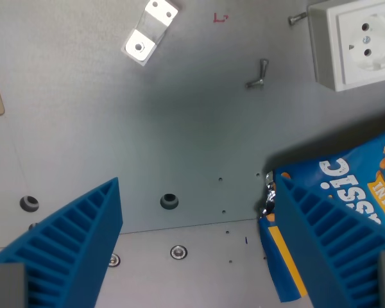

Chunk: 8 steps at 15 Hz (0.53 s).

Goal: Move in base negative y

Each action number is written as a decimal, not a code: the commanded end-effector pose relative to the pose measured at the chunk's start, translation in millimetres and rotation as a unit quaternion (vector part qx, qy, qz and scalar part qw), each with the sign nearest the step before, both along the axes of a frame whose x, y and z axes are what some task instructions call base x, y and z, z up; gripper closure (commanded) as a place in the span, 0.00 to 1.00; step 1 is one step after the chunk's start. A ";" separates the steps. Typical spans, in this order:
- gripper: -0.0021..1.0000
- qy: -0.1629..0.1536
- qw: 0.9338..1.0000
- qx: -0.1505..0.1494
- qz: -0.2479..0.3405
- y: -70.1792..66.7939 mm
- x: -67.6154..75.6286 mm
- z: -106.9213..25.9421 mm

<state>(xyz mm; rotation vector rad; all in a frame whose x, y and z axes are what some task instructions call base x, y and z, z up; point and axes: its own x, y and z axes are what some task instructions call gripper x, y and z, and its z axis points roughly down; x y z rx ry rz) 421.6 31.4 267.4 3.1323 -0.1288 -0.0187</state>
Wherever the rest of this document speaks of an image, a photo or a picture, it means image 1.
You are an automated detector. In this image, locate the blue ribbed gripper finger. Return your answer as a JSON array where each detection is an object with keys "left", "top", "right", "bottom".
[
  {"left": 0, "top": 176, "right": 124, "bottom": 308},
  {"left": 275, "top": 176, "right": 385, "bottom": 308}
]

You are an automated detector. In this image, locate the grey rubber grommet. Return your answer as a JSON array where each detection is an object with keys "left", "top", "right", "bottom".
[
  {"left": 19, "top": 194, "right": 40, "bottom": 214},
  {"left": 160, "top": 192, "right": 180, "bottom": 211}
]

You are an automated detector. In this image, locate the blue peanut snack bag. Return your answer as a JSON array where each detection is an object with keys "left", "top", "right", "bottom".
[{"left": 257, "top": 133, "right": 385, "bottom": 304}]

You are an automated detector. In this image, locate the white wall power socket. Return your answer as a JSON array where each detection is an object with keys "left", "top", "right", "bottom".
[{"left": 307, "top": 0, "right": 385, "bottom": 93}]

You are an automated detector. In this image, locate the bent metal bracket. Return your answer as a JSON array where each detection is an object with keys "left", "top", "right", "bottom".
[{"left": 121, "top": 0, "right": 179, "bottom": 67}]

